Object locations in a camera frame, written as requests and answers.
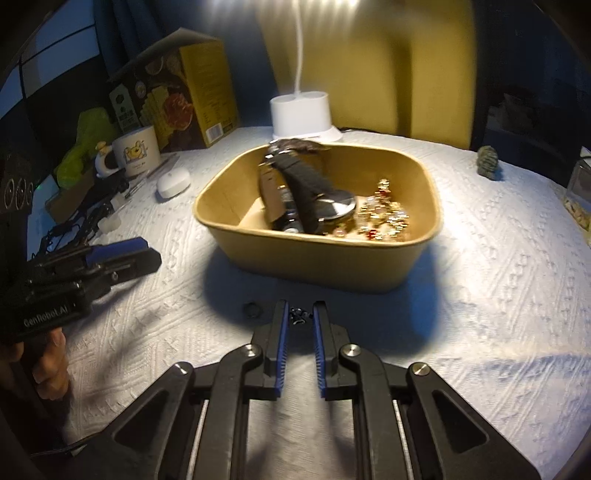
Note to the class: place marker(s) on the clear glass jar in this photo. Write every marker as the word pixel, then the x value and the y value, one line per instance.
pixel 579 194

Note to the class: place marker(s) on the person's left hand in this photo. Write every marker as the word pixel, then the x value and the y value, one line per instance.
pixel 53 369

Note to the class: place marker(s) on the white textured tablecloth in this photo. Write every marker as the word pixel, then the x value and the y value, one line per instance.
pixel 461 300

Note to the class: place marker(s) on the small green stone figurine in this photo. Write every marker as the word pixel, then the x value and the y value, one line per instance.
pixel 488 162

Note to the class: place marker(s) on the brown paper container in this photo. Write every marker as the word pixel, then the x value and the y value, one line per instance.
pixel 323 263

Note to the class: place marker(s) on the black yellow cracker box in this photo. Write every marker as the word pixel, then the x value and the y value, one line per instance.
pixel 203 92

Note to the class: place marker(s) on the white desk lamp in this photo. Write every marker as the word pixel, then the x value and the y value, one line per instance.
pixel 300 115

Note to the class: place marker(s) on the silver pen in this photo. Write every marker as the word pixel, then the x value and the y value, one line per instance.
pixel 138 185

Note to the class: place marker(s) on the blue curtain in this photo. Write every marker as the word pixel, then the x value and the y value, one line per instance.
pixel 138 27

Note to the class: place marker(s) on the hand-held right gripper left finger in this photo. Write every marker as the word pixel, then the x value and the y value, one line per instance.
pixel 279 350

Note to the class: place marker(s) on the small dark metal earring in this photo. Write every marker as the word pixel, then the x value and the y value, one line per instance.
pixel 298 317

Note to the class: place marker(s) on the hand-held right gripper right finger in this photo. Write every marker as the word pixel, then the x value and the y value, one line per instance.
pixel 318 350

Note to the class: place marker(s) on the white earbuds case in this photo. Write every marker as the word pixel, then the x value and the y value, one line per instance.
pixel 173 184

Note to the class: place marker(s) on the white cartoon mug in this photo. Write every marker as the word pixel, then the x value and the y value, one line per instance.
pixel 138 154

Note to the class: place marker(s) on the small white plastic cap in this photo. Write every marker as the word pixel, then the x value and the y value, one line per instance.
pixel 111 224

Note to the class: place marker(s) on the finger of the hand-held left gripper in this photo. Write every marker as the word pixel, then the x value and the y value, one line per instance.
pixel 134 265
pixel 120 247

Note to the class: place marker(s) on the dark curtain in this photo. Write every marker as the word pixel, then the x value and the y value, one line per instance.
pixel 531 55

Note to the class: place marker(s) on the yellow-green plush toy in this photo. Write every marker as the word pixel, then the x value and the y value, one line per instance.
pixel 87 134

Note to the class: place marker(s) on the black flat device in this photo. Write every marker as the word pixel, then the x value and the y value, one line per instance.
pixel 87 198

